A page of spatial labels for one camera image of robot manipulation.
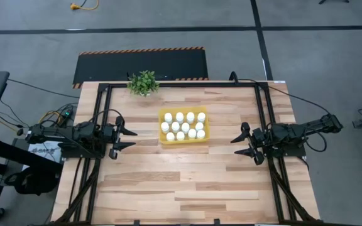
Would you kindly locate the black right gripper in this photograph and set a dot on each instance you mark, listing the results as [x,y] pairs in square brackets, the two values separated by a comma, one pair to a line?
[261,139]

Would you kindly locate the black tripod stand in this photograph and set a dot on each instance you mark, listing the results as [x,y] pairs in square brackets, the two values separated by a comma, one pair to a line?
[325,1]

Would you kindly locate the green plant in white pot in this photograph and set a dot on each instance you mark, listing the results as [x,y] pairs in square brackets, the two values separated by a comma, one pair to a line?
[143,83]

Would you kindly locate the white printed sheet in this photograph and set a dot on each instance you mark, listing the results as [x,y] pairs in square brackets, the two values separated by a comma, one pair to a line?
[42,150]

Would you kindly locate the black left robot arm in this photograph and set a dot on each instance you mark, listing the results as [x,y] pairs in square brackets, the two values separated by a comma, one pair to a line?
[58,135]

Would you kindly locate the black hazard-striped floor mat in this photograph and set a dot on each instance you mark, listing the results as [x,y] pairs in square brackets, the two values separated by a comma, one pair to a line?
[137,64]

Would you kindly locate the black aluminium table frame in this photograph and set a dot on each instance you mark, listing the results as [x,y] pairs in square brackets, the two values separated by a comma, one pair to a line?
[200,84]

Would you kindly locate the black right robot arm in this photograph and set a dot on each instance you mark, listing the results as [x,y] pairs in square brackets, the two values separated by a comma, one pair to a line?
[310,127]

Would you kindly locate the yellow translucent plastic basket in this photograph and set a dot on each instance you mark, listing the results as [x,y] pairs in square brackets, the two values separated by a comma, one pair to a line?
[184,142]

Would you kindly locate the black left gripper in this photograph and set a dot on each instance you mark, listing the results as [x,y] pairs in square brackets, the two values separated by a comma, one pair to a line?
[109,136]

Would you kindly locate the white pill bottle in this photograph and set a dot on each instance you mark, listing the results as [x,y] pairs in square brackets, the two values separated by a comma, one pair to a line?
[180,135]
[179,117]
[165,127]
[190,117]
[192,133]
[168,117]
[200,134]
[199,126]
[201,117]
[170,136]
[185,127]
[175,126]

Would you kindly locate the black box with green light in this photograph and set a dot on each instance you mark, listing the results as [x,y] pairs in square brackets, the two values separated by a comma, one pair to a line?
[68,113]

